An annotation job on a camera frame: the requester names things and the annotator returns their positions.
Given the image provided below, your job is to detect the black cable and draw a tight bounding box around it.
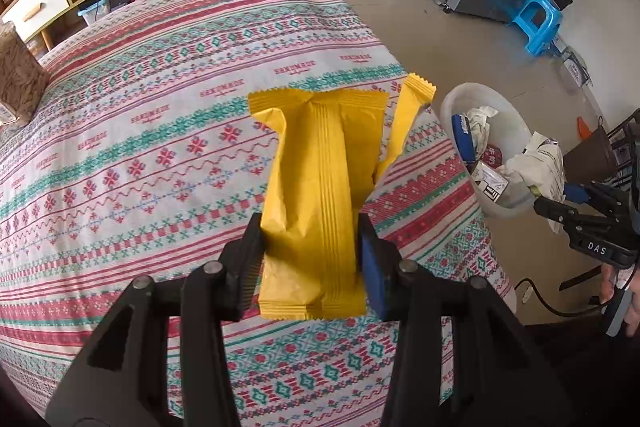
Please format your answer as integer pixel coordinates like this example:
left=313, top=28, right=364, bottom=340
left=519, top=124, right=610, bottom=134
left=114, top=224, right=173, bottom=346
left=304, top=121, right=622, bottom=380
left=513, top=276, right=614, bottom=320

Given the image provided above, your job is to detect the person's right hand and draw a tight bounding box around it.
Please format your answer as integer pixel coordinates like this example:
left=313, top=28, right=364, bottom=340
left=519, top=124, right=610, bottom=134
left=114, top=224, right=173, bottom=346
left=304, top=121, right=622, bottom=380
left=600, top=263, right=639, bottom=337

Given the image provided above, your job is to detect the white plastic trash bin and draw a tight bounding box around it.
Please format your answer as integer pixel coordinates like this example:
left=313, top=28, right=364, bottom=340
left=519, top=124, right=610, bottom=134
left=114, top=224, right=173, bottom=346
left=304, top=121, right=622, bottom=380
left=439, top=82, right=535, bottom=219

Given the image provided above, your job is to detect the red drink can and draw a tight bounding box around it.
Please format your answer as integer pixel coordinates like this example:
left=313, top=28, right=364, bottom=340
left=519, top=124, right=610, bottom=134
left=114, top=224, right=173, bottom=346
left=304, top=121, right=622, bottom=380
left=480, top=144, right=503, bottom=169

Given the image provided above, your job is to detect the white paper bag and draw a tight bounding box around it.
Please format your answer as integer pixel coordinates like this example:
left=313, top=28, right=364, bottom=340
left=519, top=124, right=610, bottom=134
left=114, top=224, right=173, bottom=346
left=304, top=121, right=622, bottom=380
left=465, top=106, right=499, bottom=159

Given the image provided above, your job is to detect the blue plastic stool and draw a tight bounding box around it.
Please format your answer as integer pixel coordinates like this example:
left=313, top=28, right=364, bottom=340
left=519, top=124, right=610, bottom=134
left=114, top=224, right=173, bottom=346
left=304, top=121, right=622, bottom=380
left=506, top=0, right=563, bottom=56

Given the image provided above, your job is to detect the white printed snack bag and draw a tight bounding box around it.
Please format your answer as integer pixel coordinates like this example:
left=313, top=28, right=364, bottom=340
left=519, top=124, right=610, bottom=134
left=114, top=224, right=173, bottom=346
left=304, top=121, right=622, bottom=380
left=495, top=132, right=565, bottom=218

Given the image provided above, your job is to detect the clear jar of biscuits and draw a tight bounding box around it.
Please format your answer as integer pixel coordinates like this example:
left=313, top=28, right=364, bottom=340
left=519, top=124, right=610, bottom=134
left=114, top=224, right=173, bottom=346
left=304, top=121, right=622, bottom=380
left=0, top=23, right=50, bottom=127

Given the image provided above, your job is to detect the yellow snack wrapper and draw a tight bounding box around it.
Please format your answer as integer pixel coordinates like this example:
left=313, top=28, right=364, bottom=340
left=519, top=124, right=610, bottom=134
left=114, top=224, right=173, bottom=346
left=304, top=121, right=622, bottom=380
left=247, top=74, right=436, bottom=321

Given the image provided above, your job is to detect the blue snack bag in bin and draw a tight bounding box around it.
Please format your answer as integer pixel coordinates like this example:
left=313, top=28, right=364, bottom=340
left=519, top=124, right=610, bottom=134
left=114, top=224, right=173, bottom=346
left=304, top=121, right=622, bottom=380
left=451, top=114, right=476, bottom=167

